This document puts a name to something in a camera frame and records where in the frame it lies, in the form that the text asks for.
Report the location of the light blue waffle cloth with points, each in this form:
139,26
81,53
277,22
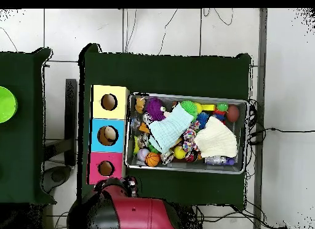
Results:
169,130

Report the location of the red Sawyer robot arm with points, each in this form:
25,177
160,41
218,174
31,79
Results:
137,214

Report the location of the shallow mesh bin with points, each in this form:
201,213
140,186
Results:
196,166

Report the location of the wooden box with three holes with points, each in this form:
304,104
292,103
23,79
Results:
98,110

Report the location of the purple spiky ball toy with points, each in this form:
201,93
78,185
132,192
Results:
155,108

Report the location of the white toy baseball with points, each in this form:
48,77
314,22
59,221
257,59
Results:
142,154

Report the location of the orange toy basketball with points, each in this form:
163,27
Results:
152,159

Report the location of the yellow ball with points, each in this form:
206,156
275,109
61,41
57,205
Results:
198,107

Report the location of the dark green table cloth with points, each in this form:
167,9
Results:
24,152
172,73

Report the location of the cream waffle cloth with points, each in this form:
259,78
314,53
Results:
216,140

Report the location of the maroon ball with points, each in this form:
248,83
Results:
233,113

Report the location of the black stand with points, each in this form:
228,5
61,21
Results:
71,115

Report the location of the grey rounded floor object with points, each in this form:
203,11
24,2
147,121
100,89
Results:
57,176

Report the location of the lime green bowl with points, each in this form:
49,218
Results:
7,104

